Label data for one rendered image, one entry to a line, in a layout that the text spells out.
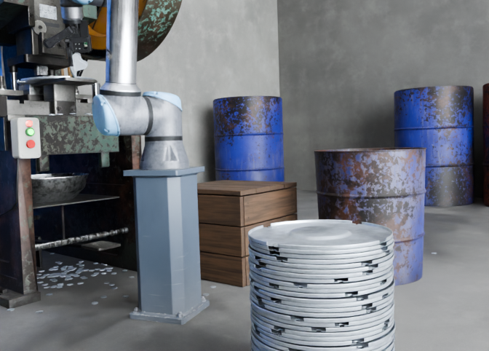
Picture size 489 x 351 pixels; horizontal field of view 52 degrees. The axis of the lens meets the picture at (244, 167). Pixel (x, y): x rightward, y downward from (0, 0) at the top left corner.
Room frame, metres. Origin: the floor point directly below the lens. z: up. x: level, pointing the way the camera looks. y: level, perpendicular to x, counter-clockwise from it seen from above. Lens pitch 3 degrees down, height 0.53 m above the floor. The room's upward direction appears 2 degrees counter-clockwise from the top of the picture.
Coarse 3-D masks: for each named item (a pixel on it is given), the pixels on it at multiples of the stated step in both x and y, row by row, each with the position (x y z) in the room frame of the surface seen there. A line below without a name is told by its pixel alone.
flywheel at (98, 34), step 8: (144, 0) 2.14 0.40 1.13; (104, 8) 2.38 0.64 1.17; (104, 16) 2.38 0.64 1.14; (96, 24) 2.42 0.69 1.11; (104, 24) 2.38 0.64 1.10; (96, 32) 2.42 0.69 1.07; (104, 32) 2.38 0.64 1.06; (96, 40) 2.37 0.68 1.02; (104, 40) 2.33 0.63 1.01; (96, 48) 2.37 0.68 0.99; (104, 48) 2.33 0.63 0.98
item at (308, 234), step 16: (272, 224) 1.12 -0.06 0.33; (288, 224) 1.13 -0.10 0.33; (304, 224) 1.12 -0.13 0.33; (320, 224) 1.12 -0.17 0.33; (336, 224) 1.11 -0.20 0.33; (368, 224) 1.08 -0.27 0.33; (256, 240) 0.94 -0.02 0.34; (272, 240) 0.95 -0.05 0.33; (288, 240) 0.95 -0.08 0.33; (304, 240) 0.94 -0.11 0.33; (320, 240) 0.94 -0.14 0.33; (336, 240) 0.93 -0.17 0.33; (352, 240) 0.93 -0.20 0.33; (368, 240) 0.92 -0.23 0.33; (384, 240) 0.92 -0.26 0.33
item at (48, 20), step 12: (36, 0) 1.97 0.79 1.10; (48, 0) 2.01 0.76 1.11; (36, 12) 1.97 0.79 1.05; (48, 12) 2.01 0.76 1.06; (60, 12) 2.05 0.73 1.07; (36, 24) 1.96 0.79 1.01; (48, 24) 2.01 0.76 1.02; (60, 24) 2.05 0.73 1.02; (24, 36) 1.99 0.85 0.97; (36, 36) 1.97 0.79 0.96; (48, 36) 1.97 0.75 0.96; (24, 48) 1.99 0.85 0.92; (36, 48) 1.97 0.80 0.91; (60, 48) 2.01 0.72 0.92
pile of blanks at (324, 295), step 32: (256, 256) 0.97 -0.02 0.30; (288, 256) 0.89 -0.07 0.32; (320, 256) 0.87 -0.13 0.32; (352, 256) 0.87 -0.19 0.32; (384, 256) 0.94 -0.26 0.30; (256, 288) 0.96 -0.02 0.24; (288, 288) 0.89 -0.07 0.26; (320, 288) 0.87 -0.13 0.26; (352, 288) 0.87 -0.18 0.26; (384, 288) 0.93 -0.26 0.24; (256, 320) 0.95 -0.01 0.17; (288, 320) 0.89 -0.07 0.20; (320, 320) 0.86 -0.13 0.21; (352, 320) 0.87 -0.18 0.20; (384, 320) 0.91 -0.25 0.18
